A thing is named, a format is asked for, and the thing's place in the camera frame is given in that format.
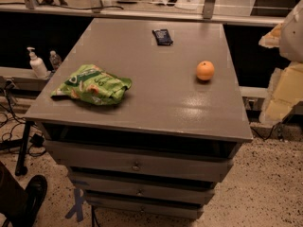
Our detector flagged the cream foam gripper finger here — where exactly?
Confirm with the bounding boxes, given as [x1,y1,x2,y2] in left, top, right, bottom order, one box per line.
[258,61,303,124]
[258,24,282,48]

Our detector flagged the green rice chip bag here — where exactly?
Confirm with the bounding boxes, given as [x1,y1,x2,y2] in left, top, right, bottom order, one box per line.
[51,64,133,106]

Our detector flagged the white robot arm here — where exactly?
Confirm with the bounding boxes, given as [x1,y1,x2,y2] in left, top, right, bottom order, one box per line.
[258,0,303,125]

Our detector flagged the orange fruit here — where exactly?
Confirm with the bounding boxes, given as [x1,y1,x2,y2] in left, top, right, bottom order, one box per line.
[196,61,215,80]

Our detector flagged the grey drawer cabinet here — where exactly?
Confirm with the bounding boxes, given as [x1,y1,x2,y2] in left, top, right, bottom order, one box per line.
[27,18,252,219]

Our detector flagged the small clear water bottle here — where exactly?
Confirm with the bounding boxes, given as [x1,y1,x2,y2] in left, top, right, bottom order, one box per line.
[49,50,62,70]

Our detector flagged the white pump lotion bottle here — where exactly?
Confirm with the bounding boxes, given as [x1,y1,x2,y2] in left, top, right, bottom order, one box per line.
[27,47,47,79]

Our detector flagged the blue tape cross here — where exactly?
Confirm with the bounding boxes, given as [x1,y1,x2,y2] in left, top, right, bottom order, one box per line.
[64,186,90,223]

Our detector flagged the black metal stand leg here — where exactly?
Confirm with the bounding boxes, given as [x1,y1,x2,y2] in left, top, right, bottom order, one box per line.
[15,121,32,176]

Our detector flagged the black shoe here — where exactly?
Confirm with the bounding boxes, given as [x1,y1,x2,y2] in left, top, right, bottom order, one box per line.
[8,175,47,227]

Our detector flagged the black floor cables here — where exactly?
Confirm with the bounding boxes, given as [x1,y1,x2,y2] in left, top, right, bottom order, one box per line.
[0,79,48,158]

